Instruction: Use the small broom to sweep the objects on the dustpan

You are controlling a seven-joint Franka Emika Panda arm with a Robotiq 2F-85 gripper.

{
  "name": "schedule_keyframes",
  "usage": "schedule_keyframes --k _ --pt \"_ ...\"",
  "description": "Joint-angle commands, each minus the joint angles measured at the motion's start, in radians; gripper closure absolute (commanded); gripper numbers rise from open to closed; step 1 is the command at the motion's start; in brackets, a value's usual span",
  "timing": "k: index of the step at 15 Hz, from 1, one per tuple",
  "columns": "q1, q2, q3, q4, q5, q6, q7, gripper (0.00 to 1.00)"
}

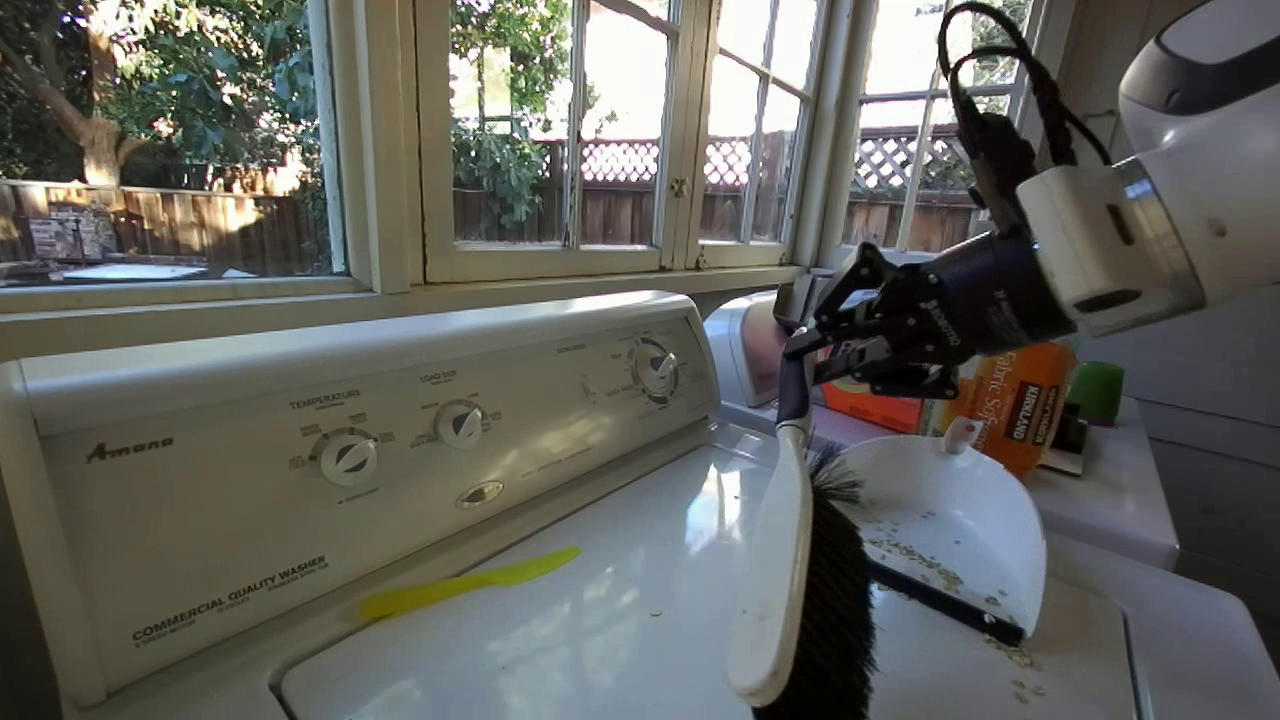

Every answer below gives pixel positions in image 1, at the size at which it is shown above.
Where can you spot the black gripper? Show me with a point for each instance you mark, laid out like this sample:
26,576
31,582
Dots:
993,293

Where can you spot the dark cloth item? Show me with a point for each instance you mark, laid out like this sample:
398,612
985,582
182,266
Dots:
775,563

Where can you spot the scattered debris crumbs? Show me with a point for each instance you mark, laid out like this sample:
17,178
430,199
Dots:
922,563

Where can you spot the yellow tape strip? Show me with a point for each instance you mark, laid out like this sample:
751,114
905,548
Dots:
467,582

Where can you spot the white washing machine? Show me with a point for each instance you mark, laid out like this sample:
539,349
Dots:
201,535

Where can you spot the small white washer knob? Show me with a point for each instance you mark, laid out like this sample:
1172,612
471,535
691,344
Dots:
462,423
346,458

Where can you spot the white window frame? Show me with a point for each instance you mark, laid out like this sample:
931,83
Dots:
381,134

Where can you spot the wooden garden fence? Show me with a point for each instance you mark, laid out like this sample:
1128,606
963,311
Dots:
172,224

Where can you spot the large washer cycle dial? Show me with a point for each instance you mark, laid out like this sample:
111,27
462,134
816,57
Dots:
656,368

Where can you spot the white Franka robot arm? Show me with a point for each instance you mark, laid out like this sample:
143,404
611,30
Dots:
1202,202

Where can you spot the white rounded plastic container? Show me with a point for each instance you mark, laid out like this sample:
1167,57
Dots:
747,344

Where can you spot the orange Kirkland cardboard box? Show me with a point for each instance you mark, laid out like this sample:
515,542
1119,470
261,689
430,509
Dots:
1023,404

